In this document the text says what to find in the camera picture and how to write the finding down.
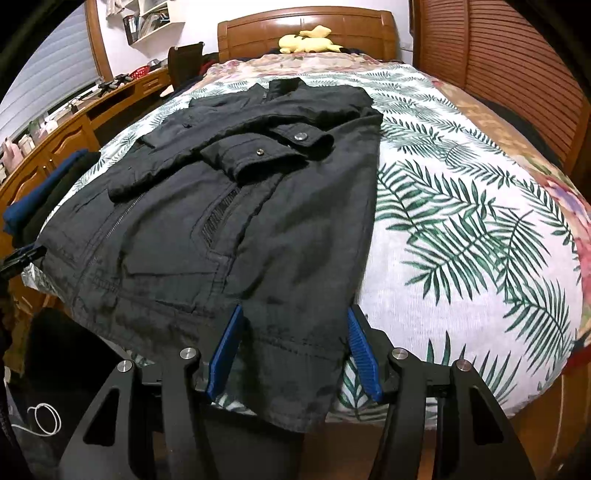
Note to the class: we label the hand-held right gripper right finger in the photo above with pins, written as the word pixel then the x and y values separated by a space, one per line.
pixel 364 355

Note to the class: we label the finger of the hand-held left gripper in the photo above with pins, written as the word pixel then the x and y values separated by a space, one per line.
pixel 18 261

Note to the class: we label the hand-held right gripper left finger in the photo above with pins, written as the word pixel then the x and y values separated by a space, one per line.
pixel 226 355

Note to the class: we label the black jacket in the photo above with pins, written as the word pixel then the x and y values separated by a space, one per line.
pixel 184 207

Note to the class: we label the folded black garment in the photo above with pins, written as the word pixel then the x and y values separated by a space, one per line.
pixel 62 196

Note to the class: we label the folded navy blue garment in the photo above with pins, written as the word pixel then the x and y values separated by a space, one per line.
pixel 55 177

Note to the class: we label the white bottle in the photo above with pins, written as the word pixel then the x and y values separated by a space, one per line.
pixel 11 157

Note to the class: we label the wooden desk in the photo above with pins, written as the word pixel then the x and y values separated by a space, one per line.
pixel 69 134

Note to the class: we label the leaf-print blanket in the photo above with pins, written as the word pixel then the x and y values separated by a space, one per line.
pixel 461 230

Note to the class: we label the grey window blind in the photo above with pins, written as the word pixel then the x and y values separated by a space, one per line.
pixel 46 78

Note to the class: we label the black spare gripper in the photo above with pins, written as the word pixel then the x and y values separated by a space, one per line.
pixel 115 83

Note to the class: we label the red basket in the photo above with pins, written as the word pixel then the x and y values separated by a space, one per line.
pixel 139 72

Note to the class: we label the dark chair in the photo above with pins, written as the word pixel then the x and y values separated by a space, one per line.
pixel 184 64

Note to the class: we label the floral blanket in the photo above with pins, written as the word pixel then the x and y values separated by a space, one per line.
pixel 531 152

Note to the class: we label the yellow plush toy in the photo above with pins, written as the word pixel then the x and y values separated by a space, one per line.
pixel 309 41

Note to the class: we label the wooden slatted wardrobe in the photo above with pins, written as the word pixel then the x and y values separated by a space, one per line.
pixel 508 55

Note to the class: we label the white wall shelf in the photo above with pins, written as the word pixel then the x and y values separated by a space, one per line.
pixel 157 32

